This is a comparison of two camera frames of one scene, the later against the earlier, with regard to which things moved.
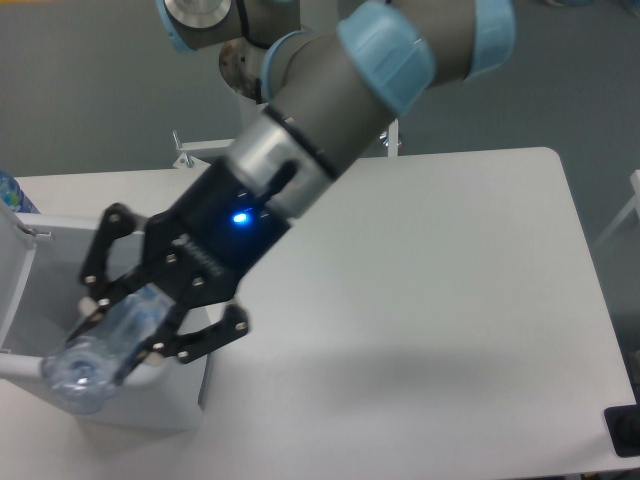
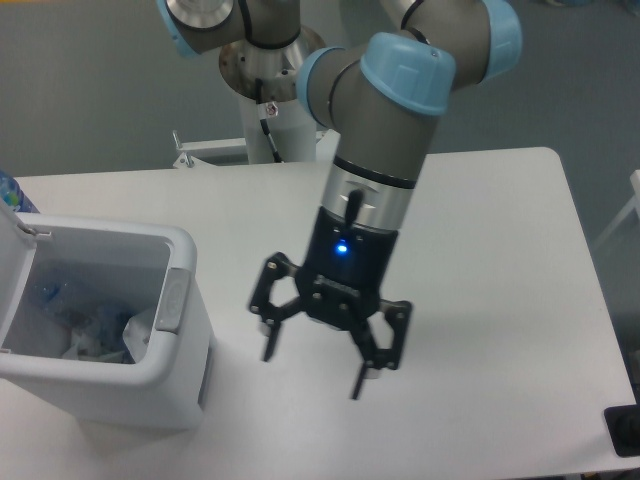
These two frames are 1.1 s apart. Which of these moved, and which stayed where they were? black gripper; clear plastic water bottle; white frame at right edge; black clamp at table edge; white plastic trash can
Moved: black gripper; clear plastic water bottle
Stayed: white plastic trash can; black clamp at table edge; white frame at right edge
